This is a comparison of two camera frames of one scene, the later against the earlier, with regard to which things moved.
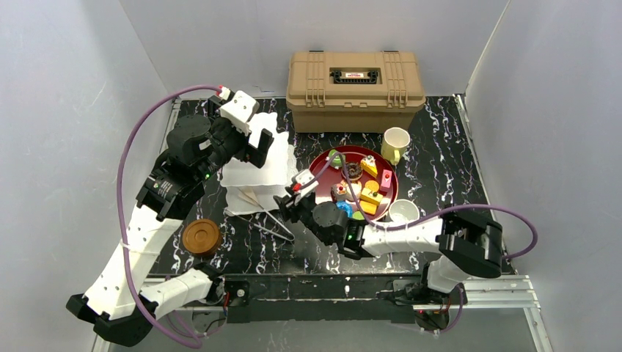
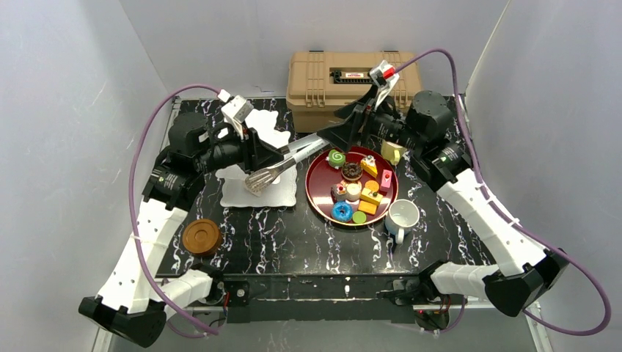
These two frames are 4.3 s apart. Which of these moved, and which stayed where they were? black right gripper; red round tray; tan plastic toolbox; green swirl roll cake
Moved: black right gripper
Stayed: tan plastic toolbox; green swirl roll cake; red round tray
